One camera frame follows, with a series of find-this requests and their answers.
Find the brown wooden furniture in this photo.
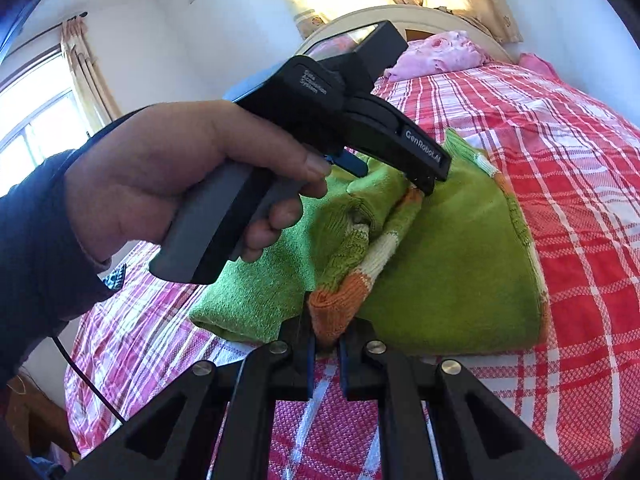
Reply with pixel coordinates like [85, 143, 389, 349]
[5, 374, 81, 466]

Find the pink cloth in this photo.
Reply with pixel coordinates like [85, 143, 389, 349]
[517, 52, 558, 78]

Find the person's left forearm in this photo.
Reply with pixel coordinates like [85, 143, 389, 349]
[0, 115, 131, 386]

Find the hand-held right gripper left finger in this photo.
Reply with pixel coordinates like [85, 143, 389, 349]
[65, 320, 317, 480]

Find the pink floral pillow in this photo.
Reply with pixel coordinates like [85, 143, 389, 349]
[382, 30, 487, 81]

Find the person's left hand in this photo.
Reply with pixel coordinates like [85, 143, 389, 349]
[65, 100, 331, 263]

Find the green striped knit sweater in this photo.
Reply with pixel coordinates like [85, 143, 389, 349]
[189, 127, 551, 356]

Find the red plaid bedsheet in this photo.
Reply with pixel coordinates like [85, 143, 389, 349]
[65, 62, 640, 480]

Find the cream wooden headboard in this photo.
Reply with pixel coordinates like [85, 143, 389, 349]
[292, 5, 516, 66]

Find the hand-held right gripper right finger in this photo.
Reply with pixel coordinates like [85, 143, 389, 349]
[337, 335, 581, 480]

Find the beige side window curtain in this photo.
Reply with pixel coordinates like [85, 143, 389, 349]
[60, 15, 123, 121]

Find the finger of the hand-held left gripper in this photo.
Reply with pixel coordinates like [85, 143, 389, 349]
[402, 170, 438, 197]

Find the window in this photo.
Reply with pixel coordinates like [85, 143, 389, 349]
[0, 45, 88, 171]

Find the black cable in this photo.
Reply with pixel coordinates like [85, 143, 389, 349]
[50, 335, 126, 423]

